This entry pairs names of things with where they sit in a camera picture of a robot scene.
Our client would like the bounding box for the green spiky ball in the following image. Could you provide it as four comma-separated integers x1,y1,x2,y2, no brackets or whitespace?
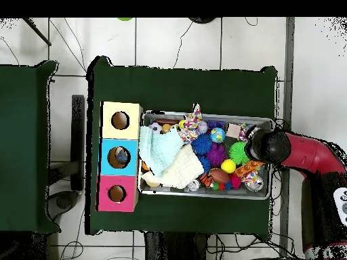
228,141,251,166

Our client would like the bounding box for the black round object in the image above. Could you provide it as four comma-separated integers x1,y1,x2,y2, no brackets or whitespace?
188,17,218,24

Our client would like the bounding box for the purple spiky toy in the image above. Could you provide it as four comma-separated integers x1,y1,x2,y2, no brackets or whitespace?
205,143,228,168

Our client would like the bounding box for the wooden box with three holes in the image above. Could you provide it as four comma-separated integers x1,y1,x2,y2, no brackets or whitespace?
95,101,144,213

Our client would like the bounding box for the yellow ball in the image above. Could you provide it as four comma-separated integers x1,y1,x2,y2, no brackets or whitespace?
220,158,237,174

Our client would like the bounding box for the black upright panel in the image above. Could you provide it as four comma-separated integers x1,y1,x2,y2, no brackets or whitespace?
70,94,85,192

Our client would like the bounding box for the brown toy football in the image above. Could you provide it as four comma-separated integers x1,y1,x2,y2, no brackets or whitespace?
209,168,231,185

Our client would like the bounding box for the mint green cloth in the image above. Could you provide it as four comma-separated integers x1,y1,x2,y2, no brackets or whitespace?
138,125,184,178

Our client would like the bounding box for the orange plastic tray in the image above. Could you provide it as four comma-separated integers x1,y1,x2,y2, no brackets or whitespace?
234,160,265,178

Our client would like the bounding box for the cream white cloth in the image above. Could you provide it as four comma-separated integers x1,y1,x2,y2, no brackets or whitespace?
140,146,205,190

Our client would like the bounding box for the dark green table cloth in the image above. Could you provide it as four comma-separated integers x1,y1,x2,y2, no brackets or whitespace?
0,60,61,234
85,55,279,236

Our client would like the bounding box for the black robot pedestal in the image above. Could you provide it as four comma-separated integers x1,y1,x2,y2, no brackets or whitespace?
143,231,210,260

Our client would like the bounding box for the blue spiky ball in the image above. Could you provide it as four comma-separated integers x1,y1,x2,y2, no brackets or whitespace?
190,133,213,156

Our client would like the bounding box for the shallow mesh bin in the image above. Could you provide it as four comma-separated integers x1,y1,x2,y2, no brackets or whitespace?
138,110,274,200

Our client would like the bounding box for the black slanted rod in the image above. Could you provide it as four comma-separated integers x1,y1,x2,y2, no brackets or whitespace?
22,17,52,47

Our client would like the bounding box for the globe print ball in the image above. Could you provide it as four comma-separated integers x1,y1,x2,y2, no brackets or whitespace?
210,127,226,144

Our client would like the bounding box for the grey round stand foot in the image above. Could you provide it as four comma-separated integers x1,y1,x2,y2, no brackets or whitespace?
45,189,82,221

